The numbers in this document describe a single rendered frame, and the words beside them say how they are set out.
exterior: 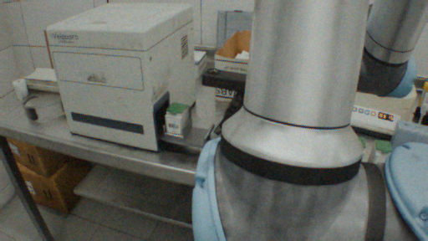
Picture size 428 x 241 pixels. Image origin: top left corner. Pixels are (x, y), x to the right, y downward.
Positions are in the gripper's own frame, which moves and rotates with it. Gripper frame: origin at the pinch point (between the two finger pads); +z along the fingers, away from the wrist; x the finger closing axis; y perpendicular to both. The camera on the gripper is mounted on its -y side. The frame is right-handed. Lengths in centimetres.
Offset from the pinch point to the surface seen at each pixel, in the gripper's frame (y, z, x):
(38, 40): -102, 60, 59
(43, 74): -64, 38, 21
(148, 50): -20.8, -11.8, -3.4
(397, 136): 36.2, -24.0, 7.9
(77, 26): -38.5, -7.0, -3.4
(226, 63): -7.0, -5.3, 24.9
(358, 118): 31.1, -17.0, 20.2
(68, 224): -34, 126, 19
